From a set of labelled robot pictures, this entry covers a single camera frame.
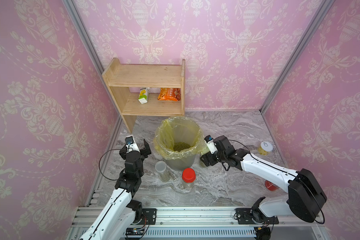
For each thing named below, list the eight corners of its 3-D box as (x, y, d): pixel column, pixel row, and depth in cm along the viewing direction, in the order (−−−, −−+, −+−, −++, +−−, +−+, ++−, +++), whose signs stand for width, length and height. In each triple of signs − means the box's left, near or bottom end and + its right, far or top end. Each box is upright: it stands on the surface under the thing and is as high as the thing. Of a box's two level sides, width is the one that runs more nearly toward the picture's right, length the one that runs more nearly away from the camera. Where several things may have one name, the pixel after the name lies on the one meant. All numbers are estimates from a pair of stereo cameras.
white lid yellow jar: (259, 156, 98) (262, 151, 93) (255, 146, 103) (259, 141, 98) (271, 156, 98) (275, 151, 93) (267, 146, 103) (270, 141, 98)
